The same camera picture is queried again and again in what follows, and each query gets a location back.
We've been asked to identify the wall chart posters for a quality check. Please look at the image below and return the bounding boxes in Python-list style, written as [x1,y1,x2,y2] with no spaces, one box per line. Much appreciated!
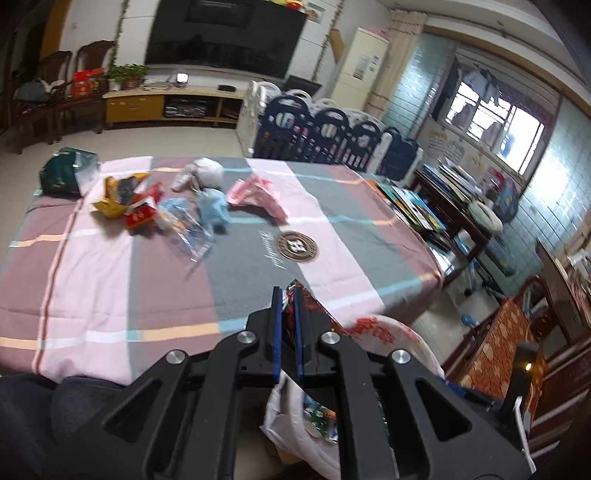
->
[424,124,486,182]

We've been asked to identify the dark hanging garment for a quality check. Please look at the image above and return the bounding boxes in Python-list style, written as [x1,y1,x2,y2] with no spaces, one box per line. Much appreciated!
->
[444,59,468,126]

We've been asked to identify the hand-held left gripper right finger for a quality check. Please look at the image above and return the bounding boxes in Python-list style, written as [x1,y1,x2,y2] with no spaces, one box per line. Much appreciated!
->
[294,286,537,480]

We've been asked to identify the dark wooden chair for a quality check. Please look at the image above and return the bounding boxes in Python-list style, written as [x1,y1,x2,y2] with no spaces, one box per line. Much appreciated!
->
[10,50,74,155]
[54,40,117,136]

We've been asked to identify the clear crumpled plastic wrapper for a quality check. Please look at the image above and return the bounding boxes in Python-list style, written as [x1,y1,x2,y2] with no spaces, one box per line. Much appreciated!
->
[158,198,214,263]

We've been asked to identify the potted green plant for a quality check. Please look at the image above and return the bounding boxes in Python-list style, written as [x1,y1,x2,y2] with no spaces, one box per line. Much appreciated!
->
[106,63,149,91]

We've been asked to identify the red patterned cushioned chair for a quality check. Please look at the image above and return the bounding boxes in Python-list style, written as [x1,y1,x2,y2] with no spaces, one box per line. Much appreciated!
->
[442,276,591,464]

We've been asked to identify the row of colourful picture books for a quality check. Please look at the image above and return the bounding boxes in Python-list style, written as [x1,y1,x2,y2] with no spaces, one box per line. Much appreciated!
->
[366,179,448,232]

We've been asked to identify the white refrigerator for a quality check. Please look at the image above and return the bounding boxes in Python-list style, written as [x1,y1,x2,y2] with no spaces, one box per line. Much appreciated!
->
[332,26,390,120]

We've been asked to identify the navy and white playpen fence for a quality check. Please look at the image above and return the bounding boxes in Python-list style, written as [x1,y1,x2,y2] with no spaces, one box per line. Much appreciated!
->
[237,80,424,184]

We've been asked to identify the plaid tablecloth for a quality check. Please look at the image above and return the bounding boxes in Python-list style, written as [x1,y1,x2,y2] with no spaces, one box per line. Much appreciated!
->
[0,156,445,387]

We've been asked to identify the yellow brown snack wrapper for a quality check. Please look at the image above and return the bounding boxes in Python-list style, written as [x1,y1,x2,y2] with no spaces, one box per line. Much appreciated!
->
[91,172,149,219]

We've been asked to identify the beige curtain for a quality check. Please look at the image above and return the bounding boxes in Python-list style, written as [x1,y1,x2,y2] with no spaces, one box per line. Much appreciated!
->
[372,8,426,126]

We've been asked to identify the red packet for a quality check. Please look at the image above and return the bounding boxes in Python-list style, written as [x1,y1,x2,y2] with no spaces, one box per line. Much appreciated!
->
[124,183,163,230]

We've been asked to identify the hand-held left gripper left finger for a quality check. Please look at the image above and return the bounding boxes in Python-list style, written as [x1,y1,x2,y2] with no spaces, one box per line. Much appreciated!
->
[50,286,284,480]

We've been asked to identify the blue plastic bag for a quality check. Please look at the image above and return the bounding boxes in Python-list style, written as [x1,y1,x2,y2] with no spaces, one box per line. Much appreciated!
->
[198,188,230,232]

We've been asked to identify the grey green cushion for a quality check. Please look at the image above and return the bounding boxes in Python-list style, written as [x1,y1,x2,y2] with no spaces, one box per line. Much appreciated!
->
[467,200,504,232]

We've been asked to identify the red snack wrapper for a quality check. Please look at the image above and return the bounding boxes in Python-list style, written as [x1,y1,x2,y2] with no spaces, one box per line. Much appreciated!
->
[283,278,331,344]

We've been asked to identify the pink plastic bag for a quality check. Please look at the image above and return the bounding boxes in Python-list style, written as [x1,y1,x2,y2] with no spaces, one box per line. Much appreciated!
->
[226,174,290,220]

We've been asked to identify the dark bag on chair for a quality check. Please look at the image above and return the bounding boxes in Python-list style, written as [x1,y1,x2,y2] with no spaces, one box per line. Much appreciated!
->
[13,79,52,104]

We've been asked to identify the blue hanging shirt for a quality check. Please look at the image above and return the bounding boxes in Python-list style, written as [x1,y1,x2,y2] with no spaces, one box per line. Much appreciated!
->
[462,68,501,104]

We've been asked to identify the black stereo unit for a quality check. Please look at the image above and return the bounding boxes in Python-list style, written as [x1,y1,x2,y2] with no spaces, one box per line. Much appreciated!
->
[165,102,208,117]

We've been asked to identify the black monitor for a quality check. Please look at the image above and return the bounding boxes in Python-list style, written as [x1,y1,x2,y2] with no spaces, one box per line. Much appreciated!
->
[281,75,322,99]

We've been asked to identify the white plastic bag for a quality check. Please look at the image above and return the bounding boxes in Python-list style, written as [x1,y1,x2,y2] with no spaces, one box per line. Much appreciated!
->
[260,314,445,480]
[172,157,226,192]

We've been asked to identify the dark green paper bag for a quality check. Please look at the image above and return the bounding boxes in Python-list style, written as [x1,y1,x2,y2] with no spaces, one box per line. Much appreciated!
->
[39,147,99,198]

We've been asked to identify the stack of books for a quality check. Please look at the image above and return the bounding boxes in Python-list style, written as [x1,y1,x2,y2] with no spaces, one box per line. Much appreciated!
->
[421,161,482,205]

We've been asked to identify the yellow wooden TV cabinet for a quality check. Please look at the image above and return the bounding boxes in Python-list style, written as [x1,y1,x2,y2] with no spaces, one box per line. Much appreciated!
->
[102,85,248,129]

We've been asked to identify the blue child chair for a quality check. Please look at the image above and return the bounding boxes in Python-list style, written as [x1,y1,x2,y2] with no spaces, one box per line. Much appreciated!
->
[482,177,522,278]

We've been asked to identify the large black television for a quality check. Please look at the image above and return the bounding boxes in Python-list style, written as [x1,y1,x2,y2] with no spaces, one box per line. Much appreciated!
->
[145,0,308,80]

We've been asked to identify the green ivy garland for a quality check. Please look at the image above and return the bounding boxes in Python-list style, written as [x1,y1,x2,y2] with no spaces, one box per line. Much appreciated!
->
[313,0,345,85]
[113,0,131,71]

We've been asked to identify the window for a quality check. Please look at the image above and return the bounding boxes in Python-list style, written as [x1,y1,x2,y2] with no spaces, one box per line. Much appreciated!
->
[443,78,556,177]

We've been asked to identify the dark wooden side table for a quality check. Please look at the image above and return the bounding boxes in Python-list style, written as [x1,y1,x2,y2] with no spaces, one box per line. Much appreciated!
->
[408,167,505,297]

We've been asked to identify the red gift box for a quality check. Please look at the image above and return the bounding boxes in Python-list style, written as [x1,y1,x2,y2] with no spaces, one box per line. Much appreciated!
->
[71,68,106,99]

